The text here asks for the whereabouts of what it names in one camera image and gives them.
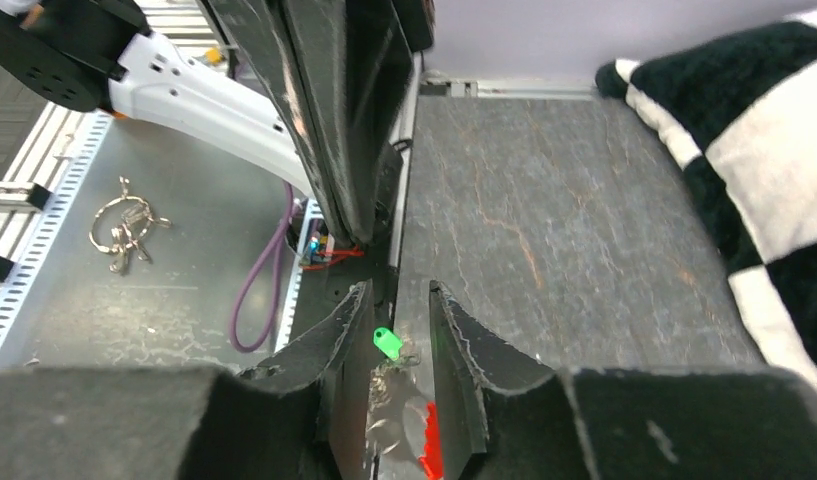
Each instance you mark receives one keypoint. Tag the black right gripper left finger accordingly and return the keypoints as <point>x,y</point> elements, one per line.
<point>299,414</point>

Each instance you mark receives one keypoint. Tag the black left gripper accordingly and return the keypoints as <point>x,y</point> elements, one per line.
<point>336,72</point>

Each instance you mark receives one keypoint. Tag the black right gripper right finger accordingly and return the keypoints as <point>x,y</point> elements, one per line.
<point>504,415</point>

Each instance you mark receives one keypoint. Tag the green key tag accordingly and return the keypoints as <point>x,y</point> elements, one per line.
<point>388,343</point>

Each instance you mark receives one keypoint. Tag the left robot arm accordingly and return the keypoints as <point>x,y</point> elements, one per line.
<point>89,55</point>

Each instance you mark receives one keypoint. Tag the bunch of loose keyrings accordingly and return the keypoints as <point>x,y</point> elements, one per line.
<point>135,222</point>

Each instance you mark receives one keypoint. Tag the black white checkered pillow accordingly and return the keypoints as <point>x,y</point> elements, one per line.
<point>738,115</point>

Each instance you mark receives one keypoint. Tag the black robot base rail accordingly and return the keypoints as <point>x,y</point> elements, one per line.
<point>313,293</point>

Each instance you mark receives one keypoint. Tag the grey slotted cable duct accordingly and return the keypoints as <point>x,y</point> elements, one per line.
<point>57,155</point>

